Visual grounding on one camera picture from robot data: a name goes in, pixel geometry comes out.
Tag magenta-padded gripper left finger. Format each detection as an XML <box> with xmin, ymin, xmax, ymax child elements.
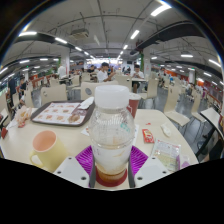
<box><xmin>53</xmin><ymin>145</ymin><xmax>98</xmax><ymax>189</ymax></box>

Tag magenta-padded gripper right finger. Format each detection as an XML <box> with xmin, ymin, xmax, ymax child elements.
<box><xmin>127</xmin><ymin>145</ymin><xmax>172</xmax><ymax>189</ymax></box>

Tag clear white-capped drink bottle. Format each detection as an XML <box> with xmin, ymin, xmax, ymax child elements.
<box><xmin>88</xmin><ymin>84</ymin><xmax>136</xmax><ymax>183</ymax></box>

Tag clear plastic packet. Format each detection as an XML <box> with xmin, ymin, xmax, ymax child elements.
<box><xmin>151</xmin><ymin>138</ymin><xmax>183</xmax><ymax>172</ymax></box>

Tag pale yellow mug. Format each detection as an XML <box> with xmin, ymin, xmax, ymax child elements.
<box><xmin>29</xmin><ymin>129</ymin><xmax>70</xmax><ymax>174</ymax></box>

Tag pink paper slip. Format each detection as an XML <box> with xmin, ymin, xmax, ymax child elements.
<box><xmin>176</xmin><ymin>154</ymin><xmax>192</xmax><ymax>171</ymax></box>

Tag small red sauce packet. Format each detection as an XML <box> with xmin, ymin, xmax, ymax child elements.
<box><xmin>141</xmin><ymin>128</ymin><xmax>156</xmax><ymax>145</ymax></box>

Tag dark food tray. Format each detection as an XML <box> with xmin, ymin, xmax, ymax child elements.
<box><xmin>30</xmin><ymin>100</ymin><xmax>97</xmax><ymax>128</ymax></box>

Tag folded white napkin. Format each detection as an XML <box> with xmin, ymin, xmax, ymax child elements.
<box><xmin>78</xmin><ymin>96</ymin><xmax>96</xmax><ymax>111</ymax></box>

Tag crumpled food wrapper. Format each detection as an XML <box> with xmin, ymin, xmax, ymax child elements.
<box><xmin>14</xmin><ymin>105</ymin><xmax>33</xmax><ymax>129</ymax></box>

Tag small red box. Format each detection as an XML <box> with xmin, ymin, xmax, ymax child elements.
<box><xmin>0</xmin><ymin>127</ymin><xmax>10</xmax><ymax>140</ymax></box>

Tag beige dining chairs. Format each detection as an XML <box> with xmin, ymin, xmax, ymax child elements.
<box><xmin>0</xmin><ymin>73</ymin><xmax>209</xmax><ymax>128</ymax></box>

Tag white dark-edged side table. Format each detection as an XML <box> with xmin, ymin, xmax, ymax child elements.
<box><xmin>199</xmin><ymin>107</ymin><xmax>224</xmax><ymax>142</ymax></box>

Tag person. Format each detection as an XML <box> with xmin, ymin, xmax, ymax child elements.
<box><xmin>129</xmin><ymin>64</ymin><xmax>146</xmax><ymax>94</ymax></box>
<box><xmin>96</xmin><ymin>61</ymin><xmax>116</xmax><ymax>84</ymax></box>

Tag ceiling air conditioning unit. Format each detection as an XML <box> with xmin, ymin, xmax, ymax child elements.
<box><xmin>70</xmin><ymin>28</ymin><xmax>90</xmax><ymax>40</ymax></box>

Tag ceiling strip lights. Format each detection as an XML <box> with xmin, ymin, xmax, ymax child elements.
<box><xmin>0</xmin><ymin>2</ymin><xmax>223</xmax><ymax>84</ymax></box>

